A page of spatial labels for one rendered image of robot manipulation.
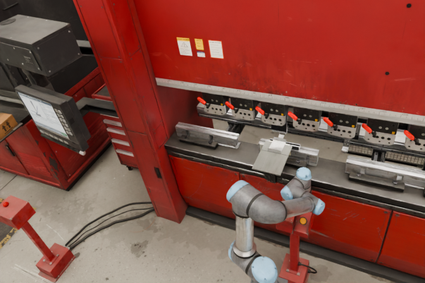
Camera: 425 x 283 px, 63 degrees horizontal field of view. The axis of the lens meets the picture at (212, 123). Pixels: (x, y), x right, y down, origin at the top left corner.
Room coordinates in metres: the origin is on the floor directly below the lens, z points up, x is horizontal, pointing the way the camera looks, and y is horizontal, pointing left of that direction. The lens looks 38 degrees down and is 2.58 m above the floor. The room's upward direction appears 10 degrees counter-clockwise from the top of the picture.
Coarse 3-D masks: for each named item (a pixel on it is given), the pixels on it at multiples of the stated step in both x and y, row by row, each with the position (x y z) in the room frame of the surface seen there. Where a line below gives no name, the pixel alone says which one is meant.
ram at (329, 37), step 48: (144, 0) 2.05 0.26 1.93; (192, 0) 1.89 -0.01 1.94; (240, 0) 1.74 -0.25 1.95; (288, 0) 1.61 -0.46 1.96; (336, 0) 1.50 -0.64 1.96; (384, 0) 1.39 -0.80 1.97; (192, 48) 1.92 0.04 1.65; (240, 48) 1.75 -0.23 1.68; (288, 48) 1.61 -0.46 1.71; (336, 48) 1.49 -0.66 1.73; (384, 48) 1.38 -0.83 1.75; (240, 96) 1.77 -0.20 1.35; (288, 96) 1.61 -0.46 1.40; (336, 96) 1.47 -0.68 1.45; (384, 96) 1.36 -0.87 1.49
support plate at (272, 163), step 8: (264, 144) 1.68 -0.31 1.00; (264, 152) 1.61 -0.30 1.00; (272, 152) 1.60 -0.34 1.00; (288, 152) 1.57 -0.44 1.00; (256, 160) 1.55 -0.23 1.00; (264, 160) 1.54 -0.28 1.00; (272, 160) 1.52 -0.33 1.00; (280, 160) 1.51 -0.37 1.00; (256, 168) 1.49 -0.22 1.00; (264, 168) 1.47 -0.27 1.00; (272, 168) 1.46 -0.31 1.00; (280, 168) 1.45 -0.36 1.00
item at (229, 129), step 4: (228, 124) 2.14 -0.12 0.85; (232, 124) 2.12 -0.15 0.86; (236, 124) 2.10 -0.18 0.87; (240, 124) 2.16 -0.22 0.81; (244, 124) 2.22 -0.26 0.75; (228, 128) 2.08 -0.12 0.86; (232, 128) 2.07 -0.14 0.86; (236, 128) 2.09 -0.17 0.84; (240, 128) 2.16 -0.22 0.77; (232, 132) 2.05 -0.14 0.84; (236, 132) 2.09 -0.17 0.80; (240, 132) 2.14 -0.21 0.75
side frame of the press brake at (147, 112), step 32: (96, 0) 1.96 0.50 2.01; (128, 0) 2.07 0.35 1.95; (96, 32) 2.00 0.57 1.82; (128, 32) 2.00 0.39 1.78; (128, 64) 1.93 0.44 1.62; (128, 96) 1.96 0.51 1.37; (160, 96) 2.10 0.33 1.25; (192, 96) 2.43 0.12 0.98; (128, 128) 2.02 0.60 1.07; (160, 128) 2.02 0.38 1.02; (160, 160) 1.93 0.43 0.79; (160, 192) 1.97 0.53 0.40
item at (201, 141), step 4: (188, 136) 2.01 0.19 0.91; (180, 140) 2.00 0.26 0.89; (184, 140) 1.98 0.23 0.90; (188, 140) 1.97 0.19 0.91; (192, 140) 1.96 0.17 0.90; (196, 140) 1.95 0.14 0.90; (200, 140) 1.94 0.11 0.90; (204, 140) 1.94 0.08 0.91; (208, 140) 1.93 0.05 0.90; (192, 144) 1.95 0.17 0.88; (196, 144) 1.93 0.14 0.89; (200, 144) 1.91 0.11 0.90; (204, 144) 1.90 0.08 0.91; (208, 144) 1.89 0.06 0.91; (212, 144) 1.88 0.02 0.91; (216, 144) 1.88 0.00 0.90; (212, 148) 1.86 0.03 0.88
